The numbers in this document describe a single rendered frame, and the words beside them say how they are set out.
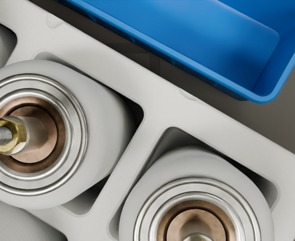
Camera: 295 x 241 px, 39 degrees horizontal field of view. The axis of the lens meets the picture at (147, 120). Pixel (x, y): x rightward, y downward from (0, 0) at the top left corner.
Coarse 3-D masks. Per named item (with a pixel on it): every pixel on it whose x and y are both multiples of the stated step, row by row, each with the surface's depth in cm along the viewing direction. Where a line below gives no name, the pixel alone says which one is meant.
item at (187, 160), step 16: (160, 160) 32; (176, 160) 26; (192, 160) 26; (208, 160) 26; (224, 160) 30; (144, 176) 26; (160, 176) 25; (176, 176) 25; (224, 176) 25; (240, 176) 25; (144, 192) 25; (240, 192) 25; (256, 192) 25; (128, 208) 26; (256, 208) 25; (128, 224) 26; (272, 224) 25; (128, 240) 26; (272, 240) 25
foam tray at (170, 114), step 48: (0, 0) 34; (48, 48) 33; (96, 48) 33; (144, 96) 33; (192, 96) 33; (144, 144) 33; (192, 144) 43; (240, 144) 32; (96, 192) 43; (288, 192) 32; (96, 240) 33; (288, 240) 32
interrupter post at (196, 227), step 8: (184, 224) 25; (192, 224) 24; (200, 224) 24; (184, 232) 23; (192, 232) 22; (200, 232) 22; (208, 232) 23; (184, 240) 22; (192, 240) 22; (208, 240) 22
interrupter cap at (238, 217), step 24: (168, 192) 25; (192, 192) 25; (216, 192) 25; (144, 216) 25; (168, 216) 25; (192, 216) 25; (216, 216) 25; (240, 216) 25; (144, 240) 25; (168, 240) 25; (216, 240) 25; (240, 240) 25
